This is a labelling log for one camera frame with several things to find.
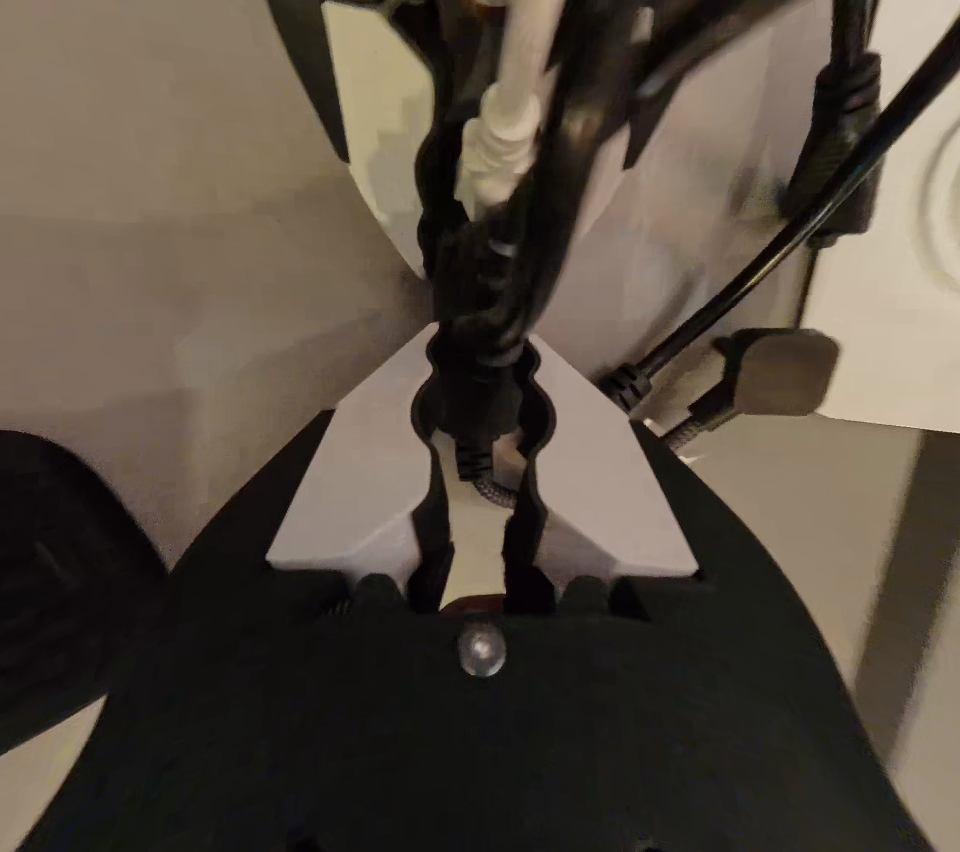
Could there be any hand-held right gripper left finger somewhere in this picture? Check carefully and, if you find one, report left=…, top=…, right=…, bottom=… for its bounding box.
left=266, top=324, right=455, bottom=586

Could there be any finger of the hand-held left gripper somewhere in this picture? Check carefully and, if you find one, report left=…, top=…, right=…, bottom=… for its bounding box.
left=525, top=15, right=650, bottom=339
left=321, top=0, right=459, bottom=279

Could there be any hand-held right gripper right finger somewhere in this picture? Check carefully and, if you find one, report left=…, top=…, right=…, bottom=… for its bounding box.
left=504, top=336, right=700, bottom=590

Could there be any black power cable with plug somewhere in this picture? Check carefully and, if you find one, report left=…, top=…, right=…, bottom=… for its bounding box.
left=450, top=0, right=654, bottom=373
left=525, top=0, right=960, bottom=412

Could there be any white cable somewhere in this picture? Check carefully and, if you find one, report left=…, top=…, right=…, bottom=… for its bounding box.
left=459, top=0, right=597, bottom=211

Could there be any black dimpled round pad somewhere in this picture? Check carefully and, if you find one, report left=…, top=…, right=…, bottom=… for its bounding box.
left=0, top=430, right=170, bottom=755

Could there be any white rounded pad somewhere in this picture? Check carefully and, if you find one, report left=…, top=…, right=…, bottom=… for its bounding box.
left=798, top=0, right=960, bottom=434

